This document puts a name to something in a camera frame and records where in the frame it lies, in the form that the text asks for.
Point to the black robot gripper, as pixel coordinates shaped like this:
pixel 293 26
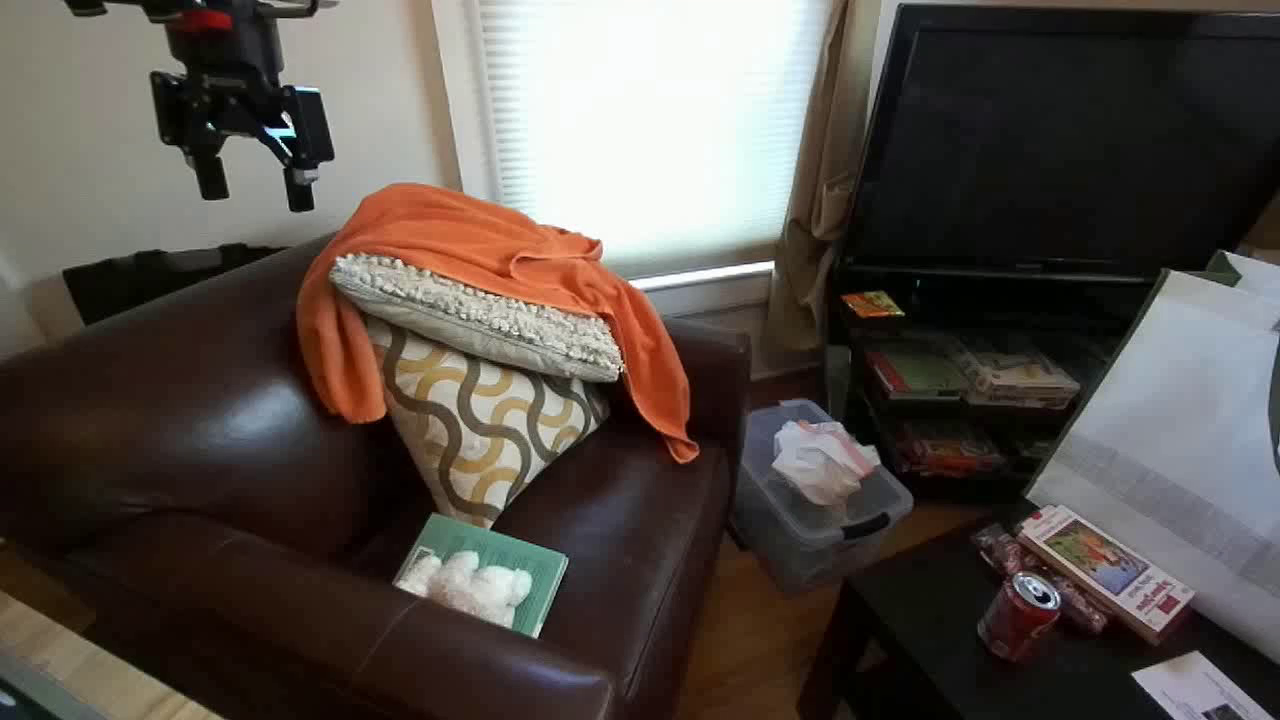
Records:
pixel 198 112

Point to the green book with white bears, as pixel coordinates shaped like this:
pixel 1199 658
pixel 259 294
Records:
pixel 483 573

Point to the red soda can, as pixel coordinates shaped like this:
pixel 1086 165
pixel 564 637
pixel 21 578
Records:
pixel 1019 617

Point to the yellow wave patterned pillow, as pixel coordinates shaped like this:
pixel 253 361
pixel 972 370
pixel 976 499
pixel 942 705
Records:
pixel 479 429

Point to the black flat screen television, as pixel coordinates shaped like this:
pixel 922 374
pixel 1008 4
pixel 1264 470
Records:
pixel 1078 142

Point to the clear plastic storage bin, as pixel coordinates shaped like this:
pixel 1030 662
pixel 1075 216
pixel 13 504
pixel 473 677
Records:
pixel 811 501

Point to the beige curtain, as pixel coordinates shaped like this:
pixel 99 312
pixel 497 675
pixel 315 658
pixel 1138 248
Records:
pixel 824 175

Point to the black tv stand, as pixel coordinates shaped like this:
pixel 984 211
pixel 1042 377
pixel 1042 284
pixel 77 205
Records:
pixel 968 382

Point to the black box behind couch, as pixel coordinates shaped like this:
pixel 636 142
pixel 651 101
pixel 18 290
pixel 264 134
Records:
pixel 124 281

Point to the dark brown leather couch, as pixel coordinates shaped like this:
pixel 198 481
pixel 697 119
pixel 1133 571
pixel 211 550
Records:
pixel 236 541

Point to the white paper sheet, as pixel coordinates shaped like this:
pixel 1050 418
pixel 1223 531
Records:
pixel 1199 689

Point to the colourful board game box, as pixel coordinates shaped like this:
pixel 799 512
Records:
pixel 1111 573

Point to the orange fleece blanket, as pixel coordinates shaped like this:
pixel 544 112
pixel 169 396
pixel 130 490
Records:
pixel 494 248

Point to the white window blind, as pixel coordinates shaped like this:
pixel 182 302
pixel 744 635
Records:
pixel 664 129

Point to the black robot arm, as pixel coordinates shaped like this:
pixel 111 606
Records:
pixel 221 36

